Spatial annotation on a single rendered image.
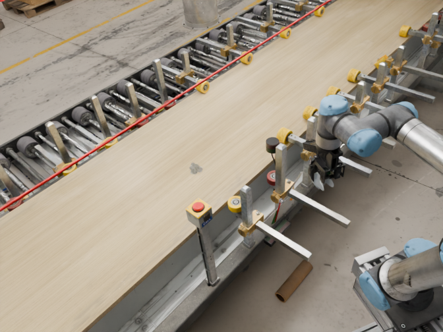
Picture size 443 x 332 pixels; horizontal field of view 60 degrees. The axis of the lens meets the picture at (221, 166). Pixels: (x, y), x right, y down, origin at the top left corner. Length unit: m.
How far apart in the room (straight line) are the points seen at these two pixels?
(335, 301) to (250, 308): 0.52
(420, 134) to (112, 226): 1.35
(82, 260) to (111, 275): 0.17
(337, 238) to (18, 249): 1.98
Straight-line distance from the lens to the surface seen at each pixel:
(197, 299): 1.80
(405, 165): 3.49
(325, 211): 1.87
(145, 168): 2.09
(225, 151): 2.10
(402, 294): 1.21
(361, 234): 2.91
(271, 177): 1.94
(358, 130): 1.04
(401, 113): 1.13
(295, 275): 2.57
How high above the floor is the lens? 2.29
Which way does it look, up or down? 43 degrees down
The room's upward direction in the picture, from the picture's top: 7 degrees counter-clockwise
